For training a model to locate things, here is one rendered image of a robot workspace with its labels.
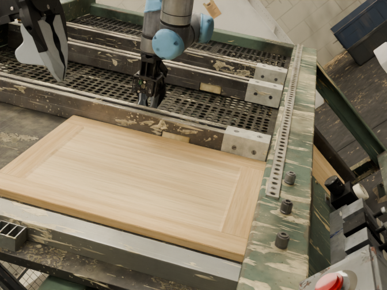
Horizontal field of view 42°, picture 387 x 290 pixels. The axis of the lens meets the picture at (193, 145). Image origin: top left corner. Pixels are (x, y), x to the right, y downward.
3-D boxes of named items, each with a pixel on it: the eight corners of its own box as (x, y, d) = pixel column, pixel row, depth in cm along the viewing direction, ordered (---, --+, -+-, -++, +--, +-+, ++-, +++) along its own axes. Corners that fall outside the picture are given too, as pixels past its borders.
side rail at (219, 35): (288, 68, 259) (293, 47, 255) (88, 25, 275) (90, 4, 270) (289, 64, 266) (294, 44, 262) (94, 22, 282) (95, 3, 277)
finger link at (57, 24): (44, 80, 77) (23, 20, 74) (78, 73, 75) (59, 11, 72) (34, 86, 74) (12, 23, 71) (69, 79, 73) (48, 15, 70)
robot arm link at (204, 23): (200, 53, 131) (160, 43, 133) (213, 39, 140) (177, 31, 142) (203, 23, 126) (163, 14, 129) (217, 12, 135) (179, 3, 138)
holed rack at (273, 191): (278, 199, 113) (279, 197, 113) (265, 196, 114) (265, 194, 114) (303, 46, 261) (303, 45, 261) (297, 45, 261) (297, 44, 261)
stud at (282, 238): (285, 252, 96) (289, 239, 95) (273, 248, 96) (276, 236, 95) (287, 244, 98) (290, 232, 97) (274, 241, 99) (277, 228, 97)
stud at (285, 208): (289, 217, 108) (293, 205, 106) (278, 214, 108) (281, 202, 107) (290, 211, 110) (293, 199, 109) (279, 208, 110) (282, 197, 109)
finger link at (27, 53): (34, 86, 74) (12, 23, 71) (69, 79, 73) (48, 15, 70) (22, 92, 72) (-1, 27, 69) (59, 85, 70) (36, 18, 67)
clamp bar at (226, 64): (282, 91, 202) (296, 31, 192) (12, 30, 219) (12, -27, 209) (284, 84, 211) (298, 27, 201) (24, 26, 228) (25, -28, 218)
